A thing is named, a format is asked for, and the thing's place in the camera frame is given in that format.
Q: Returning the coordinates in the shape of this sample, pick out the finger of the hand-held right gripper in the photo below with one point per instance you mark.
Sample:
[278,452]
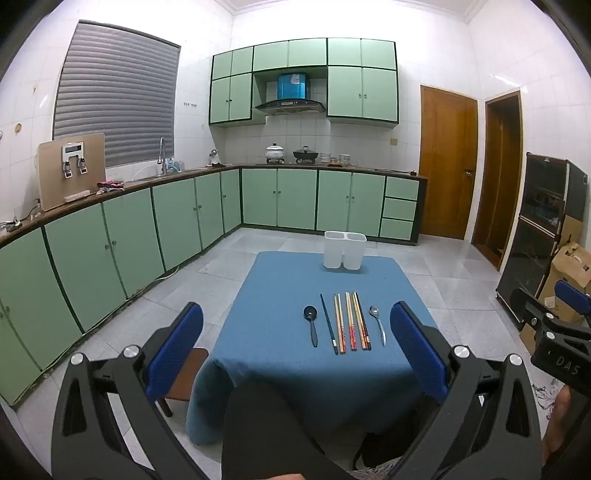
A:
[531,307]
[572,293]

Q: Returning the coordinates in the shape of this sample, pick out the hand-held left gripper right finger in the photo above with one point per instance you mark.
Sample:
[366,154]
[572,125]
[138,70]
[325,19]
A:
[418,350]

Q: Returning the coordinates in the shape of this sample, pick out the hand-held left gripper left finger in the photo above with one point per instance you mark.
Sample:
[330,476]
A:
[178,341]

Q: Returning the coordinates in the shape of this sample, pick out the silver metal spoon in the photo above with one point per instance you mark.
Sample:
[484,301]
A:
[375,312]

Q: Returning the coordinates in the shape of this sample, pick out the dark brown chopstick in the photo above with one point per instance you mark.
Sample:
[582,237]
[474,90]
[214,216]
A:
[363,321]

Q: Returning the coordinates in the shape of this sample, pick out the wooden chopstick red end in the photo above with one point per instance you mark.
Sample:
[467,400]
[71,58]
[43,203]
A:
[350,321]
[353,321]

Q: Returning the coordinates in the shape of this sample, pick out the dark blue chopstick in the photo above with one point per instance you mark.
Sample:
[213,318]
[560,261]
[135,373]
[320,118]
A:
[328,323]

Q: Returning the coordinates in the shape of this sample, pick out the black spoon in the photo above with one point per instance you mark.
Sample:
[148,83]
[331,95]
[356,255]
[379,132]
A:
[310,314]

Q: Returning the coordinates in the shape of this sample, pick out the white two-compartment utensil holder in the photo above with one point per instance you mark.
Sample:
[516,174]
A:
[344,254]

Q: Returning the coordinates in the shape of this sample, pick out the person's right hand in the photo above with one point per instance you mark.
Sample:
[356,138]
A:
[556,420]

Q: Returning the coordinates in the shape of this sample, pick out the cardboard box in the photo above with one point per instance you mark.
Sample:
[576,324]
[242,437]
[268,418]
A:
[570,265]

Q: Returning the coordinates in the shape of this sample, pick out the brown wooden stool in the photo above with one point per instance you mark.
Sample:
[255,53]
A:
[187,374]

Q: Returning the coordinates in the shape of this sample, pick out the black glass-front cabinet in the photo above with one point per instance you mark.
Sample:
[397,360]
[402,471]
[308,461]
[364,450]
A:
[531,240]

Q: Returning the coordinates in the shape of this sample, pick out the green kitchen base cabinets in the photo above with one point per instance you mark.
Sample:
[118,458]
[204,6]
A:
[138,230]

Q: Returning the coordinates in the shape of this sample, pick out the person's black trouser leg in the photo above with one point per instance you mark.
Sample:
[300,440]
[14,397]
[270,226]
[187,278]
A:
[268,429]

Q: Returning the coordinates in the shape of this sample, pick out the wooden doorway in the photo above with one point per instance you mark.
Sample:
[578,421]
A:
[496,184]

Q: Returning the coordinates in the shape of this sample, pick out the closed wooden door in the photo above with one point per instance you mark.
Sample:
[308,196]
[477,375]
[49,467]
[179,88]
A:
[448,161]

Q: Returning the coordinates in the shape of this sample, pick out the red cloth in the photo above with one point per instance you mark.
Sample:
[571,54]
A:
[111,185]

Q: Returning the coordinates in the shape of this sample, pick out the plastic bottles by sink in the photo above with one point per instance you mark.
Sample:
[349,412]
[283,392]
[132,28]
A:
[172,165]

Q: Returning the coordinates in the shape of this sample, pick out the small kettle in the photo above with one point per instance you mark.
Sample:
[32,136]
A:
[214,159]

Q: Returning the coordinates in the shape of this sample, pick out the chrome kitchen faucet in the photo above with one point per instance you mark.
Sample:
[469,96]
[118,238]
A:
[162,152]

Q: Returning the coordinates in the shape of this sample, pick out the power strip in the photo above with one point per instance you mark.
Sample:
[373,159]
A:
[11,225]

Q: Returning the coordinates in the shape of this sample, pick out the bowls on counter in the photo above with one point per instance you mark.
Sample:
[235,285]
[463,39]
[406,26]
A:
[346,160]

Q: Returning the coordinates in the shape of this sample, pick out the beige water dispenser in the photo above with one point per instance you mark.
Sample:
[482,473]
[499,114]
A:
[51,175]

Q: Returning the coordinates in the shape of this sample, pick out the white cooking pot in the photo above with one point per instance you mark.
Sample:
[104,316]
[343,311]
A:
[275,152]

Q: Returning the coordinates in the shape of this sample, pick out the black wok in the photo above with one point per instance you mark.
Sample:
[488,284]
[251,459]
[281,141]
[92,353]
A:
[305,154]

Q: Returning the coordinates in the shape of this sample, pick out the grey window roller shutter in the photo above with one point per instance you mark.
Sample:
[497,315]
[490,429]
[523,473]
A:
[115,92]

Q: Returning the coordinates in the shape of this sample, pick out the range hood with blue film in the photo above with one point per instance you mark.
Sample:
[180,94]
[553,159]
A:
[291,106]

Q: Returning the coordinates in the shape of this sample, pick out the green upper wall cabinets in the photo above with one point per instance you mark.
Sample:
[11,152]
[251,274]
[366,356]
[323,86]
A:
[378,92]

